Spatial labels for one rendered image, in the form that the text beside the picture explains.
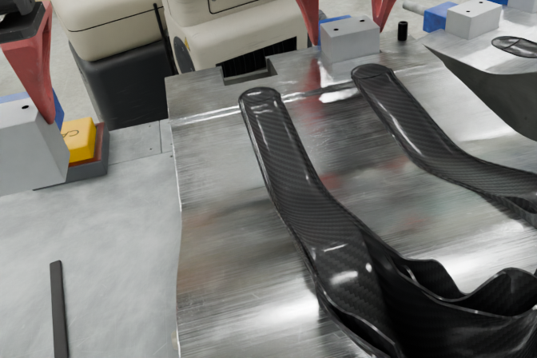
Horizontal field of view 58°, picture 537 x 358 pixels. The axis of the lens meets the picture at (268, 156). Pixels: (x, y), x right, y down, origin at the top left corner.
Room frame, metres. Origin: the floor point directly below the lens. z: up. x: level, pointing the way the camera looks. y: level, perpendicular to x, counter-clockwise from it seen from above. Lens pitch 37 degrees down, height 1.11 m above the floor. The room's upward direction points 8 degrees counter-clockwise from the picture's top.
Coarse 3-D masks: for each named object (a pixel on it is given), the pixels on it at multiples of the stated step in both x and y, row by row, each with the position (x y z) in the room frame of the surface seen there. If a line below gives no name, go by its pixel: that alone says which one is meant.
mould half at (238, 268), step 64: (320, 64) 0.43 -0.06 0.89; (384, 64) 0.41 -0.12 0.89; (192, 128) 0.35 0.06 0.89; (320, 128) 0.33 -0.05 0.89; (384, 128) 0.32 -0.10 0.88; (448, 128) 0.30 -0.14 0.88; (192, 192) 0.27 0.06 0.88; (256, 192) 0.26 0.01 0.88; (384, 192) 0.23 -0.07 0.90; (448, 192) 0.20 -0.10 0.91; (192, 256) 0.18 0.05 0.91; (256, 256) 0.17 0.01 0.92; (448, 256) 0.14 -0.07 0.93; (512, 256) 0.14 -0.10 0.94; (192, 320) 0.13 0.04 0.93; (256, 320) 0.12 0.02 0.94; (320, 320) 0.12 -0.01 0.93
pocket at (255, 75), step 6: (270, 66) 0.46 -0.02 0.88; (222, 72) 0.45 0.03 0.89; (252, 72) 0.46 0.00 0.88; (258, 72) 0.46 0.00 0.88; (264, 72) 0.46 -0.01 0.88; (270, 72) 0.46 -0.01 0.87; (222, 78) 0.45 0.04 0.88; (228, 78) 0.46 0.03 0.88; (234, 78) 0.45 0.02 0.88; (240, 78) 0.45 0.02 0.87; (246, 78) 0.45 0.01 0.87; (252, 78) 0.46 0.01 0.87; (258, 78) 0.46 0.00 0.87; (228, 84) 0.45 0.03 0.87
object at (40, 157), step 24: (24, 96) 0.34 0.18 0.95; (0, 120) 0.29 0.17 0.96; (24, 120) 0.28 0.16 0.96; (0, 144) 0.27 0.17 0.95; (24, 144) 0.28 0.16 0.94; (48, 144) 0.28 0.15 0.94; (0, 168) 0.27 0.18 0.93; (24, 168) 0.28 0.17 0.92; (48, 168) 0.28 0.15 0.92; (0, 192) 0.27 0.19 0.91
